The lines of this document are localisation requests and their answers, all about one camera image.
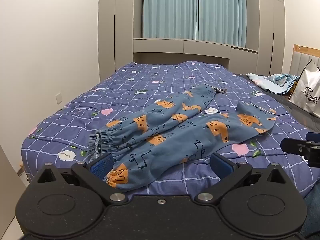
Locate white shopping bag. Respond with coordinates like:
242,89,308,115
287,58,320,118

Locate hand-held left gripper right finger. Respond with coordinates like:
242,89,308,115
194,152,292,205

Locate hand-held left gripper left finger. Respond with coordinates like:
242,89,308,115
37,152,129,205

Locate person's blue trouser leg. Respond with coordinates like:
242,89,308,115
303,187,320,240

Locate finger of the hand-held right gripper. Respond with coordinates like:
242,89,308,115
280,138,320,168
305,132,320,143

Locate beige built-in wardrobe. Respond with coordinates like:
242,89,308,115
97,0,287,83

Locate dark grey bed sheet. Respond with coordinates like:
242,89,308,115
232,72,320,133

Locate purple checked floral quilt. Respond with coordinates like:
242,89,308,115
21,61,320,201

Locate light blue blanket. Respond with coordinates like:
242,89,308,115
246,73,300,95

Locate blue pants with orange print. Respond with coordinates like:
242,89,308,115
89,84,277,192

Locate wooden padded headboard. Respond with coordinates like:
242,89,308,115
289,44,320,77

